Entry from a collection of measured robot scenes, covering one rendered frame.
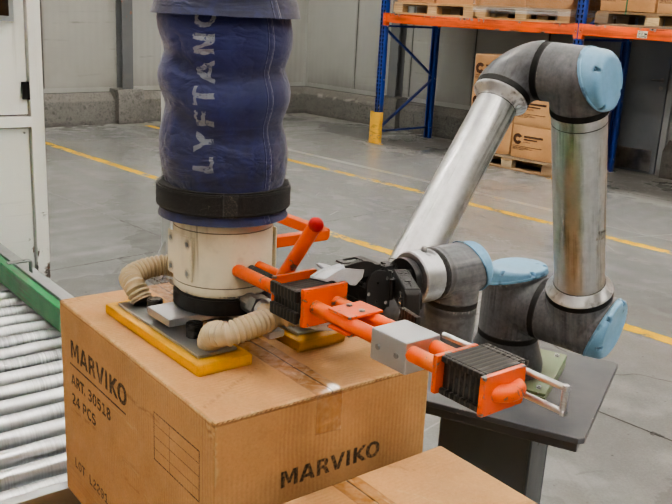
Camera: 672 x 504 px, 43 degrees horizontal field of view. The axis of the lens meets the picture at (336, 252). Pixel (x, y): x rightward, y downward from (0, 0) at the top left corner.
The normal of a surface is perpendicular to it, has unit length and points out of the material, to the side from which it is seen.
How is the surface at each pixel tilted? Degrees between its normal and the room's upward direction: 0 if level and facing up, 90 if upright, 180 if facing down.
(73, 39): 90
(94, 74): 90
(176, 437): 90
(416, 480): 0
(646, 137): 90
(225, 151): 74
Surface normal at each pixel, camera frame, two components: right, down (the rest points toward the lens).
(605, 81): 0.73, 0.15
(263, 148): 0.63, -0.02
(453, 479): 0.05, -0.96
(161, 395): -0.80, 0.13
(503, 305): -0.63, 0.19
